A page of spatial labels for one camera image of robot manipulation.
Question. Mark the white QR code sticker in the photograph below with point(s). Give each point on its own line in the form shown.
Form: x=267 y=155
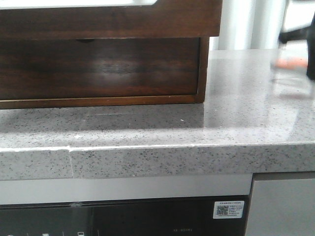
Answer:
x=228 y=209

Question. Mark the grey cabinet door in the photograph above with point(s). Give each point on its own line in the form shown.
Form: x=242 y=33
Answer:
x=282 y=204

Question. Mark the dark wooden drawer cabinet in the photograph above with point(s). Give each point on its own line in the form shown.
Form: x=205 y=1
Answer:
x=203 y=73

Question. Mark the white tray on cabinet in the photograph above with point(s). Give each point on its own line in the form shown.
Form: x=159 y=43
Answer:
x=33 y=4

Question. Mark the white curtain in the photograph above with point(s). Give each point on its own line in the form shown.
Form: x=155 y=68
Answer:
x=249 y=24

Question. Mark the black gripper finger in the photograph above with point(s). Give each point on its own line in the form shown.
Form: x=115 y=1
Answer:
x=308 y=34

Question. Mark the black glass dishwasher front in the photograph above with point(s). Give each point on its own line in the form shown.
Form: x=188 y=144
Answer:
x=185 y=216

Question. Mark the grey orange handled scissors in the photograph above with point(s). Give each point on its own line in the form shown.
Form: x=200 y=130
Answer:
x=294 y=64

